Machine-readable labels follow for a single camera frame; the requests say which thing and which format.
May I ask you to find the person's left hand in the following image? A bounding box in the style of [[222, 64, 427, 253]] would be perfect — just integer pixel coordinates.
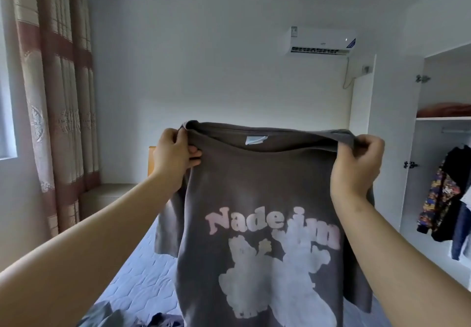
[[149, 126, 204, 193]]

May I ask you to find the person's right hand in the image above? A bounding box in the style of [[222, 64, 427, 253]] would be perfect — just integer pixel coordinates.
[[328, 134, 387, 208]]

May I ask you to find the grey printed t-shirt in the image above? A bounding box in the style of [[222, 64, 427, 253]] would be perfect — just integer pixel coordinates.
[[154, 120, 375, 327]]

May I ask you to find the black garment with print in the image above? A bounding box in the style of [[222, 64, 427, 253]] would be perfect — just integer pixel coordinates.
[[416, 143, 471, 244]]

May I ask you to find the white wardrobe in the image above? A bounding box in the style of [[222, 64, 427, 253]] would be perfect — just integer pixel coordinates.
[[349, 0, 471, 292]]

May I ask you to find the pink red garment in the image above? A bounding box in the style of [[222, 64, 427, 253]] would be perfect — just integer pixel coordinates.
[[416, 101, 471, 119]]

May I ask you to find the blue quilted mattress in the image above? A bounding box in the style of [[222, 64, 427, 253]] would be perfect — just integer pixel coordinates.
[[94, 216, 393, 327]]

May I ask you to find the dark purple garment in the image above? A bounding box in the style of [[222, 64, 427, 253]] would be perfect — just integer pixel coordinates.
[[146, 311, 186, 327]]

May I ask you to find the grey button-up shirt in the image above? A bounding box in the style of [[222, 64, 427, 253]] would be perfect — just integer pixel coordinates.
[[76, 300, 146, 327]]

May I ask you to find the person's right forearm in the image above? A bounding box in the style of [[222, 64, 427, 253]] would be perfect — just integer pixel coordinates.
[[330, 189, 471, 327]]

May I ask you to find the person's left forearm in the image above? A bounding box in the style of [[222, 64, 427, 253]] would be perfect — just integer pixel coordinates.
[[0, 173, 185, 327]]

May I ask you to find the orange wooden board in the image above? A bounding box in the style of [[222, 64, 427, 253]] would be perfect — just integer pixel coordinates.
[[146, 145, 158, 179]]

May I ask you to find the wooden bedside table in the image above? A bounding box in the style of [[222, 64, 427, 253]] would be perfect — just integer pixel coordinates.
[[78, 182, 142, 221]]

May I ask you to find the patterned curtain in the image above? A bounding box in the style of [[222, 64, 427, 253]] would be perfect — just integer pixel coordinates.
[[7, 0, 103, 239]]

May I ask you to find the white air conditioner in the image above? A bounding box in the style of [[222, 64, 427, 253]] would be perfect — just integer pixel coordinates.
[[285, 26, 359, 57]]

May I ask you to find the grey framed window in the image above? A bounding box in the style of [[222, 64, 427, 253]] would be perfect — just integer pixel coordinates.
[[0, 25, 18, 161]]

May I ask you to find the grey air conditioner cable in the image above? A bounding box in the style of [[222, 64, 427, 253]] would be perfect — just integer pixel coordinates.
[[341, 54, 377, 91]]

